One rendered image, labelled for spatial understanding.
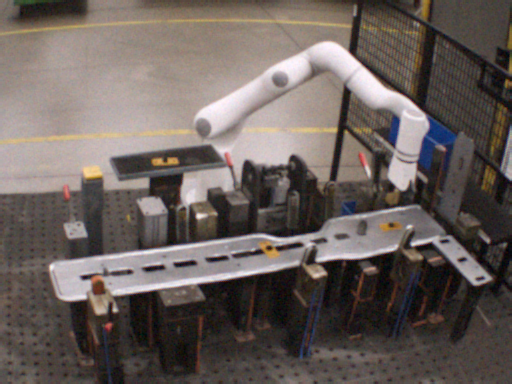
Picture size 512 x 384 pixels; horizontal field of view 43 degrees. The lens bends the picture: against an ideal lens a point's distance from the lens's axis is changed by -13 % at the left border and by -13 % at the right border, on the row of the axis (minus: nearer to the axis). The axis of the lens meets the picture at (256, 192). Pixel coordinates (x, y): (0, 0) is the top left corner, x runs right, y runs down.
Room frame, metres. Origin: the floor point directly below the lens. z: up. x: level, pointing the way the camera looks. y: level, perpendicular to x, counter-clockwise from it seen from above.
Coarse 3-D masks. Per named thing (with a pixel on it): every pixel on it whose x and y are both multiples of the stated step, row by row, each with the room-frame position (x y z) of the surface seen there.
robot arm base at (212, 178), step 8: (216, 168) 2.37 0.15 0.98; (224, 168) 2.39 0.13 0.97; (200, 176) 2.39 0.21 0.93; (208, 176) 2.37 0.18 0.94; (216, 176) 2.37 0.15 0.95; (224, 176) 2.39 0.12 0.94; (200, 184) 2.39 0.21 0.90; (208, 184) 2.37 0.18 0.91; (216, 184) 2.38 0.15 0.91; (224, 184) 2.40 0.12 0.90; (192, 192) 2.47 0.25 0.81; (200, 192) 2.39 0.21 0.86; (192, 200) 2.41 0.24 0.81; (200, 200) 2.38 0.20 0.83
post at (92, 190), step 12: (84, 180) 1.90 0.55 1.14; (96, 180) 1.91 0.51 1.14; (84, 192) 1.90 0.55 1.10; (96, 192) 1.91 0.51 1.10; (84, 204) 1.90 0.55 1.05; (96, 204) 1.91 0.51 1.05; (84, 216) 1.93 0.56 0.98; (96, 216) 1.91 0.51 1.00; (96, 228) 1.91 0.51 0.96; (96, 240) 1.91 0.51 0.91; (96, 252) 1.91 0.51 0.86
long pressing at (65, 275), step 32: (352, 224) 2.07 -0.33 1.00; (416, 224) 2.12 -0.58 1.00; (96, 256) 1.69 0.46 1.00; (128, 256) 1.73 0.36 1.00; (160, 256) 1.76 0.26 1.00; (192, 256) 1.78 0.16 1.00; (256, 256) 1.82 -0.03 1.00; (288, 256) 1.84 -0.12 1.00; (320, 256) 1.86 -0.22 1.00; (352, 256) 1.88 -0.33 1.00; (64, 288) 1.52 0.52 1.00; (128, 288) 1.57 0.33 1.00
